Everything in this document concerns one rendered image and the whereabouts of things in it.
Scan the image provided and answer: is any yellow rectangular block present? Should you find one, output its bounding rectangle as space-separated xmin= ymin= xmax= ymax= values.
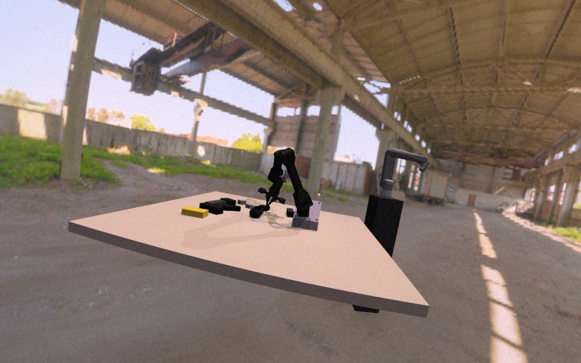
xmin=181 ymin=206 xmax=209 ymax=219

